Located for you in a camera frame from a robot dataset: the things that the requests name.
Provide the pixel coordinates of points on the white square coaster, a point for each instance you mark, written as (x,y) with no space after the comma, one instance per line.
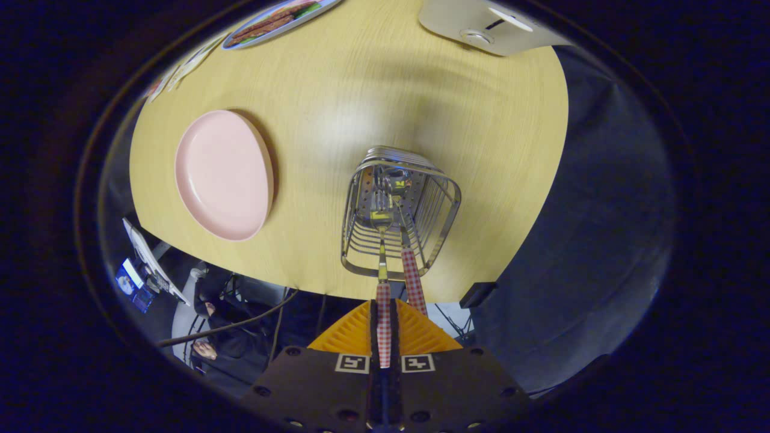
(162,84)

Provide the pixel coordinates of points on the white flat panel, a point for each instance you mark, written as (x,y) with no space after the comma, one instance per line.
(150,255)

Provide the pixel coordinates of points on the pink plate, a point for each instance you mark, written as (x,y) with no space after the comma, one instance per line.
(222,174)

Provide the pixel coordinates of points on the white toaster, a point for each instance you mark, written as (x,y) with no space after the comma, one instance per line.
(457,24)

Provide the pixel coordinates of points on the brown sausage strip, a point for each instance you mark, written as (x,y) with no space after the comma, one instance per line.
(274,18)
(258,33)

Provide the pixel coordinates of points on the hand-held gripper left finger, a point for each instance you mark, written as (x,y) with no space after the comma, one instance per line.
(313,385)

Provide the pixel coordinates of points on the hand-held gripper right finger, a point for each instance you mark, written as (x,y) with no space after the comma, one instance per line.
(457,385)

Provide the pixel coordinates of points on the white divided tray with grains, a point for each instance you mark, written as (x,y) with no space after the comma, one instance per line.
(195,60)

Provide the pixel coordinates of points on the blue plate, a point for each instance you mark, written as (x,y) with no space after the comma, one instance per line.
(240,41)

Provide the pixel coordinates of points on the green lettuce leaf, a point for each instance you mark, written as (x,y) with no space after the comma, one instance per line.
(308,9)

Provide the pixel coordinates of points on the blue lit screen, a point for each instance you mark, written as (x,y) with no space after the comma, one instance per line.
(132,285)

